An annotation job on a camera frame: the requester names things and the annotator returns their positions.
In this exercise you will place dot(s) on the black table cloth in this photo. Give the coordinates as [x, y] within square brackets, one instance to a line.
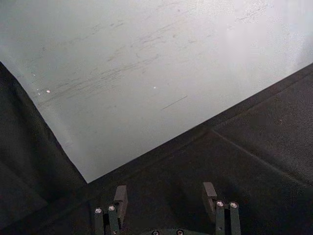
[220, 159]

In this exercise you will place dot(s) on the plain pale wall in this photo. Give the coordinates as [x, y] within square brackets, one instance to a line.
[137, 68]

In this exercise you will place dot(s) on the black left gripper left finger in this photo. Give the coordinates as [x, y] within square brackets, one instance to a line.
[117, 210]

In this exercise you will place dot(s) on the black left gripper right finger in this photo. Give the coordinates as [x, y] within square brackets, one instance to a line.
[220, 215]

